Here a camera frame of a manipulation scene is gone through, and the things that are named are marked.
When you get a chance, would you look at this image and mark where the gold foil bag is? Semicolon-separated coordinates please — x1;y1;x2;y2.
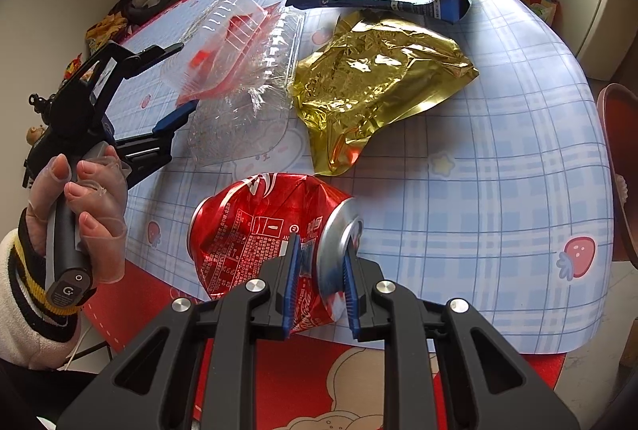
290;9;479;177

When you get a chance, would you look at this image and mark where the black bag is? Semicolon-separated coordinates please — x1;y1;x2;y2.
120;0;170;25

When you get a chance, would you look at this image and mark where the green white plastic bag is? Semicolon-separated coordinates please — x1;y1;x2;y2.
531;0;558;25

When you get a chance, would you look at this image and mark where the person's left hand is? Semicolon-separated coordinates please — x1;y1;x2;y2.
25;143;131;284

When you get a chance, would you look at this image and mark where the cream refrigerator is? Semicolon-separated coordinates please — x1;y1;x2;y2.
548;0;631;82

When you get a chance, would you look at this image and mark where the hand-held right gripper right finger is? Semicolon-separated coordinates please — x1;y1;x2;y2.
344;245;581;430

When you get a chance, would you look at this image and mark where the brown plastic flower pot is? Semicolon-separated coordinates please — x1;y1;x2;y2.
595;82;638;264

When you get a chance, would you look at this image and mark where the person's left forearm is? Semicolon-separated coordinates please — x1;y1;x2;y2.
0;208;85;371

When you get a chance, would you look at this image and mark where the yellow snack bag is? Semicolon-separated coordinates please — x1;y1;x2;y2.
86;9;125;52

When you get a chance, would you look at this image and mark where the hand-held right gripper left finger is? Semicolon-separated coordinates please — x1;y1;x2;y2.
57;233;305;430

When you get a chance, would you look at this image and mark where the crushed red can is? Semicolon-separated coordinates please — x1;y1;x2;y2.
187;172;364;336

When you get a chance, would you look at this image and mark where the blue plaid tablecloth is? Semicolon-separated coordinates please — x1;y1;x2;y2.
102;0;616;356

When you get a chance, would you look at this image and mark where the clear plastic container red label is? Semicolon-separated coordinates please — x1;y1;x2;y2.
162;0;306;169

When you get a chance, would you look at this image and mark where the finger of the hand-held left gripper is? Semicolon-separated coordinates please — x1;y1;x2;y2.
122;42;185;79
114;104;196;189

